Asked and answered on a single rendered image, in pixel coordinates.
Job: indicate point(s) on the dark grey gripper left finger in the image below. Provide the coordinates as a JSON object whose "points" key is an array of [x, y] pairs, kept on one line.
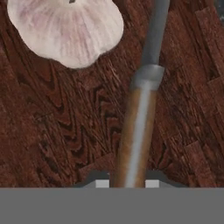
{"points": [[97, 179]]}

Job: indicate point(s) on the white garlic bulb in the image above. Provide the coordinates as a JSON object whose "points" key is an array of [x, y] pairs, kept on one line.
{"points": [[66, 29]]}

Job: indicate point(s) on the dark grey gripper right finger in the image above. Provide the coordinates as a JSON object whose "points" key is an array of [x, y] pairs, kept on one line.
{"points": [[157, 178]]}

